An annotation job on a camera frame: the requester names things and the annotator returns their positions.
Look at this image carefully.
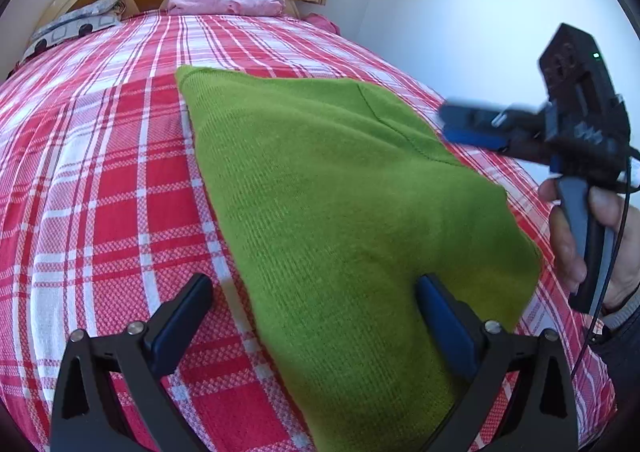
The person's right hand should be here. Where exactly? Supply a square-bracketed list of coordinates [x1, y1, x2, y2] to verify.
[539, 179, 640, 315]

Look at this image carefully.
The grey patterned pillow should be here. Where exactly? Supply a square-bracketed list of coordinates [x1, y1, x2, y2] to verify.
[22, 0, 126, 58]

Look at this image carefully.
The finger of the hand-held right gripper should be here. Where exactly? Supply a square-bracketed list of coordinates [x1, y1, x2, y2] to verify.
[439, 99, 551, 157]

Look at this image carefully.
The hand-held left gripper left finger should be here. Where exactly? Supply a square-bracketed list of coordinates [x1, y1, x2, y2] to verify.
[50, 273, 216, 452]

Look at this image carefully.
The pink cloth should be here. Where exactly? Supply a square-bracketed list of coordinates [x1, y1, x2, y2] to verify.
[304, 13, 342, 34]

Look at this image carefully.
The green knitted sweater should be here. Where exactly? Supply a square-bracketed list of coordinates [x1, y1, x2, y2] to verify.
[175, 64, 544, 452]

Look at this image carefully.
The black cable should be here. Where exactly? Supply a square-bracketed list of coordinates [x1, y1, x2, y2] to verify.
[569, 147, 640, 383]

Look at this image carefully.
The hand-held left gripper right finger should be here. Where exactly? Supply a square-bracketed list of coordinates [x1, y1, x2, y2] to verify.
[415, 273, 581, 452]

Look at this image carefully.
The person's right forearm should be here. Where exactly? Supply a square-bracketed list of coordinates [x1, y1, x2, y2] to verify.
[570, 282, 640, 452]

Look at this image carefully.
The red plaid bed sheet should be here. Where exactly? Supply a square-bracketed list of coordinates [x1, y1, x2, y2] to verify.
[0, 12, 619, 452]

